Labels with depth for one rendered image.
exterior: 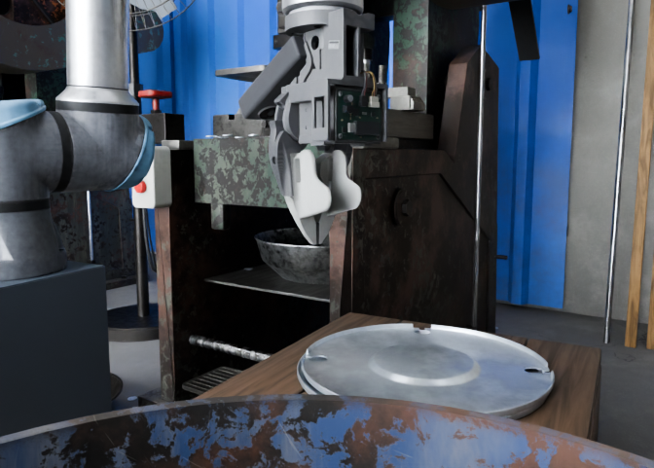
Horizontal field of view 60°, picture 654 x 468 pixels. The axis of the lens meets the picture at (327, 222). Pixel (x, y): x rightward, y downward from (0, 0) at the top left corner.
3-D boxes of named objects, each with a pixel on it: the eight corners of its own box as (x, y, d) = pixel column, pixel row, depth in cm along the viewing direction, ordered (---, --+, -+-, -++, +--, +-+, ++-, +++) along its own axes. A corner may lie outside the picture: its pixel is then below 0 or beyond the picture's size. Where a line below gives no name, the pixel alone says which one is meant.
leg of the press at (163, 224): (170, 420, 131) (157, 17, 120) (138, 409, 137) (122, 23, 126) (367, 323, 207) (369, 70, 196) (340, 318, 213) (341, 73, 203)
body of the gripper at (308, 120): (324, 149, 48) (323, 0, 46) (270, 150, 54) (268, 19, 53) (389, 149, 52) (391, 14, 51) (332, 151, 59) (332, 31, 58)
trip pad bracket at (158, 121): (167, 193, 133) (164, 107, 130) (140, 191, 138) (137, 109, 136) (187, 191, 138) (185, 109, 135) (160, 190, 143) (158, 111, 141)
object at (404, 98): (413, 109, 121) (414, 59, 120) (346, 112, 130) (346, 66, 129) (424, 111, 126) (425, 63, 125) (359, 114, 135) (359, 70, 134)
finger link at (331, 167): (345, 249, 52) (345, 149, 51) (308, 242, 57) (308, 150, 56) (371, 246, 54) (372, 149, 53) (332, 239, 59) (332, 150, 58)
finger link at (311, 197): (319, 253, 50) (318, 149, 49) (282, 245, 55) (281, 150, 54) (345, 249, 52) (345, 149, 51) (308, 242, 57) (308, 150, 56)
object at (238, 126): (374, 136, 113) (375, 105, 113) (211, 139, 138) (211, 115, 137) (433, 139, 138) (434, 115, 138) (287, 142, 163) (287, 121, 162)
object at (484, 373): (587, 433, 51) (588, 424, 51) (275, 411, 56) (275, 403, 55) (526, 334, 80) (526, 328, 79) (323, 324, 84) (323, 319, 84)
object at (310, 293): (356, 306, 114) (356, 304, 114) (203, 281, 137) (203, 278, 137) (438, 271, 149) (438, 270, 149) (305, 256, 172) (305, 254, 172)
